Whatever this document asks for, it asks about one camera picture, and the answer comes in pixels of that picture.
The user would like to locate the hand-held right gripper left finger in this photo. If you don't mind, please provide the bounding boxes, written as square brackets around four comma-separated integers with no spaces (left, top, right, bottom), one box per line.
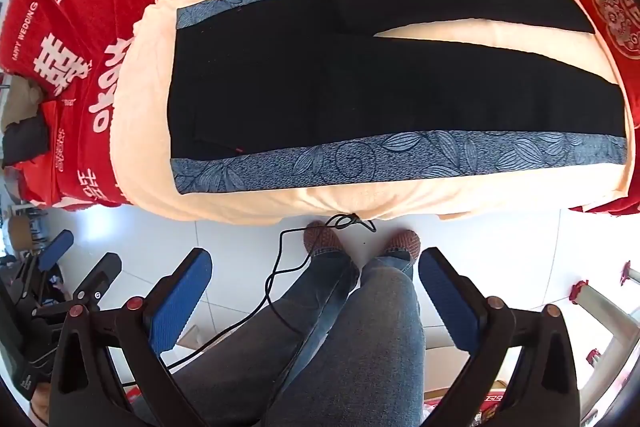
[48,248,213,427]

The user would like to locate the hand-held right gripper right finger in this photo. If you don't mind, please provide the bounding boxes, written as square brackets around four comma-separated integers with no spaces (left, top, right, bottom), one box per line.
[417,247,583,427]

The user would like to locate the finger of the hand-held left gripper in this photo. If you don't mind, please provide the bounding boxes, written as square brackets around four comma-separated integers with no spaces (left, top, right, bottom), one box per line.
[72,253,123,308]
[37,229,75,273]

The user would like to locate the black pants with patterned stripes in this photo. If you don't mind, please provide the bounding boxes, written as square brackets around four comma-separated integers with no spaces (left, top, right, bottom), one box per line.
[167,0,628,196]

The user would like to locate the person's left forearm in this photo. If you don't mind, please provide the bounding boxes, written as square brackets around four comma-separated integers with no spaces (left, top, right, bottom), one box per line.
[30,387,52,426]

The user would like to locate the wooden chair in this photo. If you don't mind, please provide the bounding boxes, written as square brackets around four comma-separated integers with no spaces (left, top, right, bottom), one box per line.
[7,214,45,254]

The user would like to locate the cardboard box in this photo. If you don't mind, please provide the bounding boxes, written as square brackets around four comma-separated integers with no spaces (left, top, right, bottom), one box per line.
[424,332,506,403]

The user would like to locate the person's right knitted slipper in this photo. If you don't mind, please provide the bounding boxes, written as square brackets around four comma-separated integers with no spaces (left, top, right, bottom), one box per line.
[382,229,421,264]

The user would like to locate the person's knitted slipper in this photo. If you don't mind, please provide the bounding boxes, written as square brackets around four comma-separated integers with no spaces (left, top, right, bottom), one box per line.
[382,229,421,264]
[303,221,346,259]

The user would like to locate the person's left leg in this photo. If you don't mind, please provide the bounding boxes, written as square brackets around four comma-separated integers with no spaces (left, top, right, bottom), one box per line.
[165,247,361,427]

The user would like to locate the person's left knitted slipper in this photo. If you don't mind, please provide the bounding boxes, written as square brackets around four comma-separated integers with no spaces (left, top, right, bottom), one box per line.
[303,221,346,259]

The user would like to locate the peach blanket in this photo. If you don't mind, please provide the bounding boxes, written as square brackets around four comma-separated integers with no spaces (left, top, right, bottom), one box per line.
[109,0,637,226]

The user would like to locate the white metal rack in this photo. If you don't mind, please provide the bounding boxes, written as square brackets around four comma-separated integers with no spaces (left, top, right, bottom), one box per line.
[570,259,640,408]

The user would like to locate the red patterned pillow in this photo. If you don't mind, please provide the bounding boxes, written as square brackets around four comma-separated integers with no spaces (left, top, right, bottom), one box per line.
[565,0,640,72]

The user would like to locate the black cable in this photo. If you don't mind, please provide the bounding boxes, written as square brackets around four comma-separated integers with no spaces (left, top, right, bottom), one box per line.
[164,213,377,372]

